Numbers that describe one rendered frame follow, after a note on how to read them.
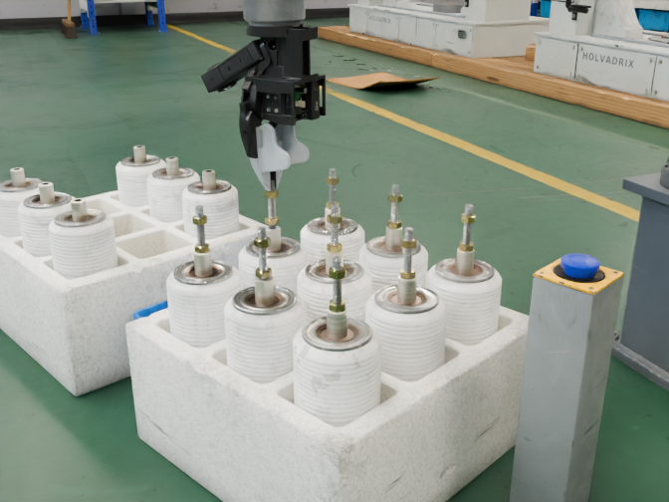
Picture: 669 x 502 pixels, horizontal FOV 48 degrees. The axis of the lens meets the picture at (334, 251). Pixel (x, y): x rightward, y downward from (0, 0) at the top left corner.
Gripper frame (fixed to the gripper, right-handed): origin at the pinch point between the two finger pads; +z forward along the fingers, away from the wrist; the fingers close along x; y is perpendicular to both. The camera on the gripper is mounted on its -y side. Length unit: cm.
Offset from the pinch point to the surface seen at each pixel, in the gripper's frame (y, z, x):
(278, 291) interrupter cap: 10.0, 9.6, -11.5
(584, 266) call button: 43.0, 2.1, -2.4
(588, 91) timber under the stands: -22, 28, 253
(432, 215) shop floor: -17, 35, 90
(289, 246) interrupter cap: 2.4, 9.7, 1.3
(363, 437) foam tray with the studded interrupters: 28.0, 17.3, -21.9
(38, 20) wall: -510, 28, 350
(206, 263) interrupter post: -0.7, 8.2, -12.0
